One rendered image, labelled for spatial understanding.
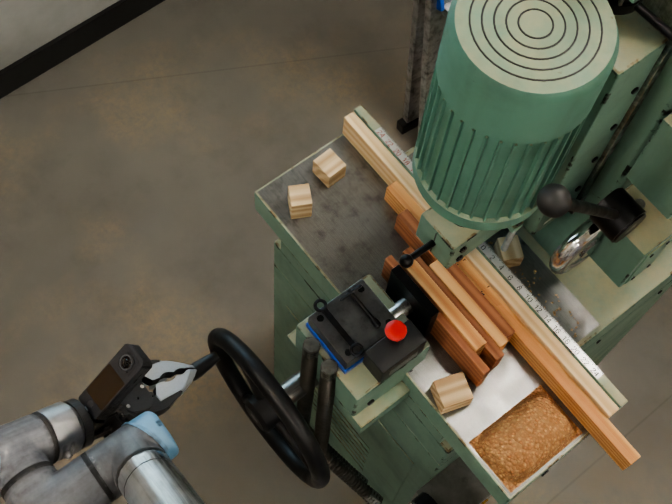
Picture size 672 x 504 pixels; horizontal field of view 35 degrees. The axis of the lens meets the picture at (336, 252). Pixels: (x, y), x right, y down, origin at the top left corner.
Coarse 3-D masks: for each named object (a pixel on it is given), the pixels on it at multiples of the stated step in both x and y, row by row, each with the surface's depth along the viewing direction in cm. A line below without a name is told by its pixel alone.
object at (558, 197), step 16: (544, 192) 105; (560, 192) 105; (624, 192) 139; (544, 208) 105; (560, 208) 105; (576, 208) 114; (592, 208) 121; (608, 208) 131; (624, 208) 138; (640, 208) 139; (608, 224) 139; (624, 224) 138
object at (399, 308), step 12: (396, 276) 149; (408, 276) 149; (396, 288) 152; (408, 288) 148; (396, 300) 155; (408, 300) 151; (420, 300) 148; (396, 312) 150; (408, 312) 151; (420, 312) 150; (432, 312) 147; (420, 324) 153; (432, 324) 151
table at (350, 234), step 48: (336, 144) 168; (336, 192) 165; (384, 192) 165; (288, 240) 164; (336, 240) 161; (384, 240) 162; (336, 288) 158; (384, 288) 159; (288, 336) 158; (432, 336) 156; (480, 384) 153; (528, 384) 154; (480, 432) 150; (480, 480) 153; (528, 480) 148
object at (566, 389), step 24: (456, 264) 156; (504, 312) 154; (528, 336) 152; (528, 360) 154; (552, 360) 151; (552, 384) 152; (576, 384) 150; (576, 408) 150; (600, 432) 148; (624, 456) 146
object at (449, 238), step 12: (432, 216) 145; (420, 228) 148; (432, 228) 145; (444, 228) 144; (456, 228) 144; (468, 228) 144; (444, 240) 144; (456, 240) 144; (468, 240) 144; (480, 240) 149; (432, 252) 150; (444, 252) 146; (456, 252) 145; (468, 252) 150; (444, 264) 148
